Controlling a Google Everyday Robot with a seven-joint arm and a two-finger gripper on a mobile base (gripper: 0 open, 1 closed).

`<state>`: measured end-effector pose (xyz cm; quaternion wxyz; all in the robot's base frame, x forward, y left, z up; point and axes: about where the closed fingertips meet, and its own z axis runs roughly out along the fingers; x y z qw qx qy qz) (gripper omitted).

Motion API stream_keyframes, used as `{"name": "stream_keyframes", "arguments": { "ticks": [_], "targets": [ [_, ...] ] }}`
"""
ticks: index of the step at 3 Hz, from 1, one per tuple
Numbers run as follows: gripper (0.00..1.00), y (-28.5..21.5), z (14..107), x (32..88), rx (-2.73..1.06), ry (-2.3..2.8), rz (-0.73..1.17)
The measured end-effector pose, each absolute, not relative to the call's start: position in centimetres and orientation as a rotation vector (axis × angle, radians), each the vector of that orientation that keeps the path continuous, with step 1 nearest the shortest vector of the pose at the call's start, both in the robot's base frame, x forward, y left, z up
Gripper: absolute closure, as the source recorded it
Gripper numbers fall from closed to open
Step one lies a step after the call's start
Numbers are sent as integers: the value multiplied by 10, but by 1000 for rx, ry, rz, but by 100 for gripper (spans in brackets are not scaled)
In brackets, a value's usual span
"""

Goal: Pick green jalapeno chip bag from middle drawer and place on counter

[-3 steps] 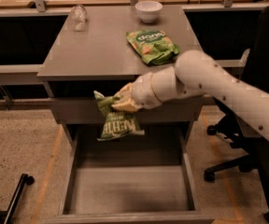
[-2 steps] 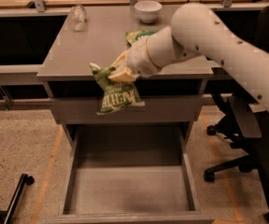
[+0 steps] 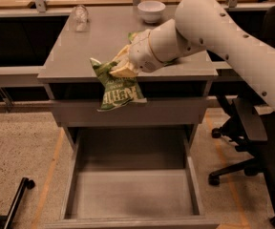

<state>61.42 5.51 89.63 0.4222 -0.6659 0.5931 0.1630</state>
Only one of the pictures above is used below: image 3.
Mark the closed grey top drawer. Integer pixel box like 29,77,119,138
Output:
53,97,207,127

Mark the black office chair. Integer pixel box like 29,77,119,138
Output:
207,2,275,229

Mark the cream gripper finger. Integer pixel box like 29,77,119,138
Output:
109,60,138,77
113,45,130,69

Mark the black metal stand leg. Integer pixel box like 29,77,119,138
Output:
0,177,35,229

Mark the grey drawer cabinet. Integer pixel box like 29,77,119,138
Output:
38,6,219,229

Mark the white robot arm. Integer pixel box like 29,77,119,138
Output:
111,0,275,112

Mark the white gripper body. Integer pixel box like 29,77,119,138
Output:
129,30,163,73

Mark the open grey middle drawer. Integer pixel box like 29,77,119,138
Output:
45,126,219,229

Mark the green jalapeno chip bag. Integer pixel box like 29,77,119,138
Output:
90,58,147,112

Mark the white ceramic bowl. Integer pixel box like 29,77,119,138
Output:
137,1,166,24

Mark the green snack bag on counter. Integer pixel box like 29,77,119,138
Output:
128,31,175,66

